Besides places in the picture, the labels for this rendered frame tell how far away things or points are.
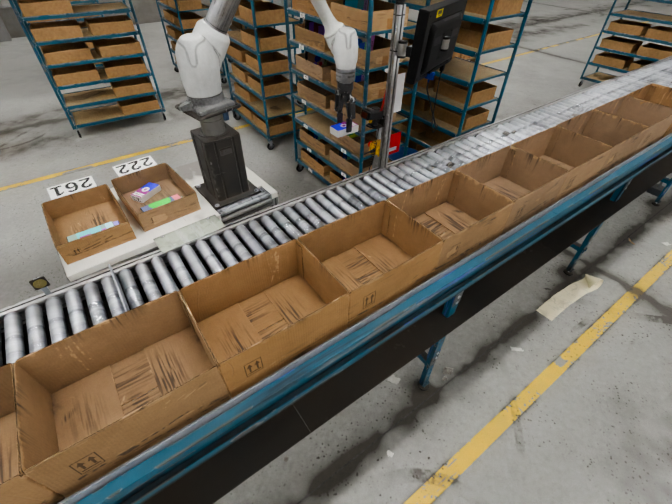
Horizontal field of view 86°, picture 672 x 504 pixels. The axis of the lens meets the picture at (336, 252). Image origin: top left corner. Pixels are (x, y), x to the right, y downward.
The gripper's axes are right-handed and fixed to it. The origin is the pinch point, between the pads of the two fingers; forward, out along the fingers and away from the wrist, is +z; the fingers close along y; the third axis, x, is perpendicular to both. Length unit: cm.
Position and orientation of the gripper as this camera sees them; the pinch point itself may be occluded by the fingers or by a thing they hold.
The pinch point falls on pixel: (344, 123)
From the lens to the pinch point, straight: 192.4
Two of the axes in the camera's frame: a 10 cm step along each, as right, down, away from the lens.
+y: 5.9, 5.5, -5.9
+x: 8.1, -3.9, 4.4
